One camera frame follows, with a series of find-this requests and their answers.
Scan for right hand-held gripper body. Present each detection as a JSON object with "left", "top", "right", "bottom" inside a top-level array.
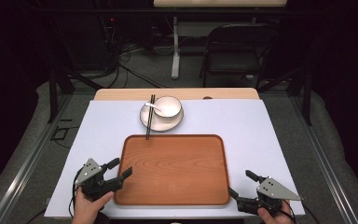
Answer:
[{"left": 236, "top": 176, "right": 302, "bottom": 217}]

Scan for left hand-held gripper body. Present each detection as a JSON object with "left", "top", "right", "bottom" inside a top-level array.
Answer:
[{"left": 75, "top": 158, "right": 124, "bottom": 202}]

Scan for person's right hand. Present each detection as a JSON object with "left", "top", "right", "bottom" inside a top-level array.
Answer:
[{"left": 256, "top": 200, "right": 295, "bottom": 224}]

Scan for person's left hand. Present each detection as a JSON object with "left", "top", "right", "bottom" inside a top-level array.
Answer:
[{"left": 72, "top": 187, "right": 116, "bottom": 224}]

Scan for white table sheet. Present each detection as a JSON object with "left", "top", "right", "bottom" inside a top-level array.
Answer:
[{"left": 44, "top": 98, "right": 307, "bottom": 219}]

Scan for wooden tray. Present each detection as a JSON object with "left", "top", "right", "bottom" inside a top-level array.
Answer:
[{"left": 114, "top": 133, "right": 232, "bottom": 207}]

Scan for black chopstick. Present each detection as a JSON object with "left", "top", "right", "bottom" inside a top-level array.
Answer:
[
  {"left": 145, "top": 94, "right": 154, "bottom": 141},
  {"left": 146, "top": 94, "right": 156, "bottom": 141}
]

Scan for white plate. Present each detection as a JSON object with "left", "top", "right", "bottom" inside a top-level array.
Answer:
[{"left": 139, "top": 98, "right": 185, "bottom": 133}]

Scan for white spoon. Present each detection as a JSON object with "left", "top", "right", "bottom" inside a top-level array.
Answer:
[{"left": 145, "top": 102, "right": 163, "bottom": 113}]

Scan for white bowl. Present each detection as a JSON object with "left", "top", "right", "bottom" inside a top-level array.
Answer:
[{"left": 153, "top": 95, "right": 183, "bottom": 119}]

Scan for white metal table leg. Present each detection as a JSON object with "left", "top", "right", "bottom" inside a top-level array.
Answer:
[{"left": 171, "top": 16, "right": 182, "bottom": 80}]

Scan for dark equipment cabinet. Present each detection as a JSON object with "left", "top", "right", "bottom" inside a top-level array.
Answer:
[{"left": 54, "top": 12, "right": 119, "bottom": 73}]

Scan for black folding chair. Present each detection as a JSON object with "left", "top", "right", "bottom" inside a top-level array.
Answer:
[{"left": 199, "top": 22, "right": 282, "bottom": 90}]

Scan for beige background tabletop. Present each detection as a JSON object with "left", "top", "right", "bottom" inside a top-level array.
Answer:
[{"left": 152, "top": 0, "right": 289, "bottom": 8}]

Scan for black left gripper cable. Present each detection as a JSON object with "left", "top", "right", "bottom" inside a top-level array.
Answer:
[{"left": 68, "top": 167, "right": 86, "bottom": 219}]

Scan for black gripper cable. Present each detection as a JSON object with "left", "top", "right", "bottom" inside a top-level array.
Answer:
[
  {"left": 68, "top": 167, "right": 86, "bottom": 219},
  {"left": 280, "top": 199, "right": 324, "bottom": 224}
]

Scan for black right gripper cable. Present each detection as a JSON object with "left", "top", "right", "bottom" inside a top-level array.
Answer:
[{"left": 280, "top": 199, "right": 324, "bottom": 224}]

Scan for aluminium floor rail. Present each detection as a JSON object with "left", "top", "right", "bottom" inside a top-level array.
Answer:
[
  {"left": 288, "top": 92, "right": 358, "bottom": 224},
  {"left": 0, "top": 92, "right": 73, "bottom": 224}
]

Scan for black metal frame post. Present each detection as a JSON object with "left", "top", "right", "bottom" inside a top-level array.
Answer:
[
  {"left": 257, "top": 65, "right": 313, "bottom": 127},
  {"left": 48, "top": 63, "right": 103, "bottom": 124}
]

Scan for black floor cables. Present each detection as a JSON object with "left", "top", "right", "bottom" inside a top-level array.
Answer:
[{"left": 103, "top": 41, "right": 172, "bottom": 90}]

